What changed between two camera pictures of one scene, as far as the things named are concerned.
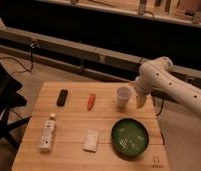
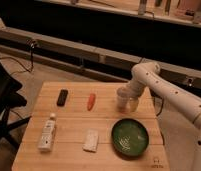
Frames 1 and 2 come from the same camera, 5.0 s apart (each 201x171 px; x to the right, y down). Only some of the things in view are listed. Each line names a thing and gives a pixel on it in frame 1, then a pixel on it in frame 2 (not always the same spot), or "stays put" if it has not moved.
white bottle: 47,134 stays put
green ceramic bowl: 129,138 stays put
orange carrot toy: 91,101 stays put
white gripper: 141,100 → 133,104
